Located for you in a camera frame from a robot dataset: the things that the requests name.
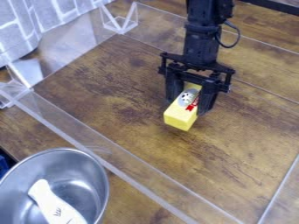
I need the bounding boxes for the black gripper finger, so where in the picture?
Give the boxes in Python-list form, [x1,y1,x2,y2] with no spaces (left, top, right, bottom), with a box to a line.
[165,73,184,102]
[197,81,219,116]

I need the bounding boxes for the clear acrylic barrier panel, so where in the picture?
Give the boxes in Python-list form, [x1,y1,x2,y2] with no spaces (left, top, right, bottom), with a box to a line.
[0,0,299,224]

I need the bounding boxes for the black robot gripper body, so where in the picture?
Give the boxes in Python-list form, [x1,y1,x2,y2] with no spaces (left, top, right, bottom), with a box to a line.
[159,24,236,93]

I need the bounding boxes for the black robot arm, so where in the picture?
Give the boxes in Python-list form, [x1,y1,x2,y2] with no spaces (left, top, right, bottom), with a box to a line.
[159,0,240,116]

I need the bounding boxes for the yellow butter block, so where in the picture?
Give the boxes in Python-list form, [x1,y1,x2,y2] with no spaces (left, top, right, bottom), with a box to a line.
[163,82,201,131]

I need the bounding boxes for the silver metal bowl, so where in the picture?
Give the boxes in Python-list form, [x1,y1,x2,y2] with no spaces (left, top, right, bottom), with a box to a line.
[0,148,109,224]

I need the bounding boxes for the blue object at edge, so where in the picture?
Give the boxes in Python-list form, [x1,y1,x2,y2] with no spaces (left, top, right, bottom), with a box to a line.
[0,155,9,178]

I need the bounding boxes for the white plastic spatula handle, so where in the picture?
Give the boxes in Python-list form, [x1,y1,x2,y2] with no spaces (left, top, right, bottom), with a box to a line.
[28,179,88,224]

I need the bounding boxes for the grey brick pattern curtain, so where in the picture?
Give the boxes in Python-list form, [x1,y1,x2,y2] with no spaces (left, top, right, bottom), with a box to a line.
[0,0,114,68]

